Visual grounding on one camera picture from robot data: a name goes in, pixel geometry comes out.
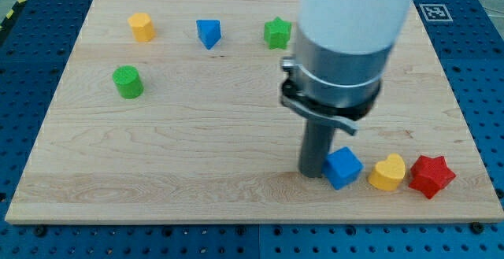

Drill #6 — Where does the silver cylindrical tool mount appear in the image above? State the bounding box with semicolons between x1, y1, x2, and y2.
280;29;392;135

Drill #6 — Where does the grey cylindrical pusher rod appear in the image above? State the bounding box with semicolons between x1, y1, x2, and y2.
298;120;335;178

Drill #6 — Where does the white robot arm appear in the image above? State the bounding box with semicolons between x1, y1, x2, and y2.
280;0;412;178

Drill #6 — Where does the blue cube block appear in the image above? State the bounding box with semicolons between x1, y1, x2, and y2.
322;147;364;190

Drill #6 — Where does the yellow heart block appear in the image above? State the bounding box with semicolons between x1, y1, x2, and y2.
367;154;406;191

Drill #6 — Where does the green star block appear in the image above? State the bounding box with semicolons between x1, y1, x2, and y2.
263;17;292;50

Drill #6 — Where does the red star block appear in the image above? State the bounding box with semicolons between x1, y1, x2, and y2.
409;155;457;199

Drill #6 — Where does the white fiducial marker tag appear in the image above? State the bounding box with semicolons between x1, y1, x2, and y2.
419;4;453;22

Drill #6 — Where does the blue triangle block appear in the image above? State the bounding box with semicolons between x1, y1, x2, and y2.
196;20;221;50

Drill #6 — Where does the wooden board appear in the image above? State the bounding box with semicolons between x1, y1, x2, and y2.
6;0;503;225

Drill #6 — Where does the green cylinder block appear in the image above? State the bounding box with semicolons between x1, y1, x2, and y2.
112;65;144;99

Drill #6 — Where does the yellow hexagon block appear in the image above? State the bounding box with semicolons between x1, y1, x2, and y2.
128;13;156;43

